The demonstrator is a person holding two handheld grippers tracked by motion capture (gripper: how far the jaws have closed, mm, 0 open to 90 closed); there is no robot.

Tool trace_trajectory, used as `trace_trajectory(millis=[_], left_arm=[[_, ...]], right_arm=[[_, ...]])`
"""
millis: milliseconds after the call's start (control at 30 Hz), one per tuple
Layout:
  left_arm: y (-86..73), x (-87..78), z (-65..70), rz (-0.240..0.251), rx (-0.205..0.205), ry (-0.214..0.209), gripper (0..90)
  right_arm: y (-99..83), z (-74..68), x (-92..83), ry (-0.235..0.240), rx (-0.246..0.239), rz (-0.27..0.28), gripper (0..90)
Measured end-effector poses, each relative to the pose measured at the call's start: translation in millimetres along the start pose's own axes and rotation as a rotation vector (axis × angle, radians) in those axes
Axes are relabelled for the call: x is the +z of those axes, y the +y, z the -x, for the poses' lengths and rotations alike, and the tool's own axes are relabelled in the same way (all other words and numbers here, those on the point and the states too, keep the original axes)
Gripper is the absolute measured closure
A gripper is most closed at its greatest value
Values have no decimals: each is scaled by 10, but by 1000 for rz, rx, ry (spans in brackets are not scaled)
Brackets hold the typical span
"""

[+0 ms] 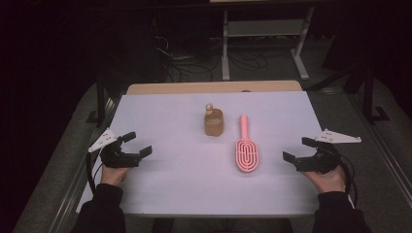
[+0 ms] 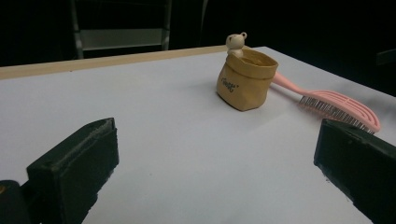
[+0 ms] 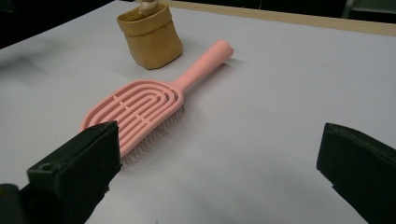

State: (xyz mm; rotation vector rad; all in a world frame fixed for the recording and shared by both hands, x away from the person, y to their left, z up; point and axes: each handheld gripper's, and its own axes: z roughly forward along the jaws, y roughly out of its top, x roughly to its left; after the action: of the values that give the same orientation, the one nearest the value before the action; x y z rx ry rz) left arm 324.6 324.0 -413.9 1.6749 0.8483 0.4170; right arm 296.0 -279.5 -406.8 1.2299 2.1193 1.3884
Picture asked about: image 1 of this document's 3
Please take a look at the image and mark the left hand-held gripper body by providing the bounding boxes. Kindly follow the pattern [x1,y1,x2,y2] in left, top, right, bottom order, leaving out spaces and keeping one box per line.
[87,127,142,169]

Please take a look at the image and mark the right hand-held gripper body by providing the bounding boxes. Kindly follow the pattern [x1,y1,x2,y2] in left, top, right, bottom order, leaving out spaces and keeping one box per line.
[294,128,362,175]

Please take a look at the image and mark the pink hair comb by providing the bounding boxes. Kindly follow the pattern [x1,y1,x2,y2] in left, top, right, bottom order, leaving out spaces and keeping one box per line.
[234,114,259,174]

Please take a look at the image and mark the brown cup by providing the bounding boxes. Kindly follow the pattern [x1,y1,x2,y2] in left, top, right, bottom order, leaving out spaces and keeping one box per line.
[203,103,225,138]

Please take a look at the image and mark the person's left hand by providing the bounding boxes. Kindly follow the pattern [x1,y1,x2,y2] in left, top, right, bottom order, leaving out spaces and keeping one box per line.
[100,164,131,187]

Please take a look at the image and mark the person's right hand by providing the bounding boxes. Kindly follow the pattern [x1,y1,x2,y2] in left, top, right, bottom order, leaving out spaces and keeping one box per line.
[301,164,347,195]

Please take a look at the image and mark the black metal stand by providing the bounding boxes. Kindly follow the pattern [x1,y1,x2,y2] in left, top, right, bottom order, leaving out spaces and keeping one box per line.
[85,73,109,128]
[361,60,392,126]

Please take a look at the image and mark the white table cover board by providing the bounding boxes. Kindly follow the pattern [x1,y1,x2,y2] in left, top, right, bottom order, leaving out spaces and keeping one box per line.
[75,90,356,218]

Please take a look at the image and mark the wooden table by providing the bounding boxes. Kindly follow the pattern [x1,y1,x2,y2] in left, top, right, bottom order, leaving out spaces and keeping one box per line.
[124,80,304,96]

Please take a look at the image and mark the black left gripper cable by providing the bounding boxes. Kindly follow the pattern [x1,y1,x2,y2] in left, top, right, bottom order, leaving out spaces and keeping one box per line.
[85,148,105,196]

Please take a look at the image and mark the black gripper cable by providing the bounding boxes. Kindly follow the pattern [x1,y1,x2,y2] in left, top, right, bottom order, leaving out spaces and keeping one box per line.
[336,154,360,208]
[85,148,105,196]

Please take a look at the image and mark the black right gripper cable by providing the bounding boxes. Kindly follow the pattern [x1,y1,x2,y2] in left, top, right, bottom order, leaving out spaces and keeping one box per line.
[336,154,360,208]

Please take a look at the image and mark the tangle of floor cables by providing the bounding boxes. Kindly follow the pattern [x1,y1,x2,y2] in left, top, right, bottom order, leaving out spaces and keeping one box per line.
[154,34,293,83]

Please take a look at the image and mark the white metal stand frame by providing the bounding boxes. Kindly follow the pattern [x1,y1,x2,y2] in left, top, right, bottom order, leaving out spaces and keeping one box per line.
[221,5,316,83]

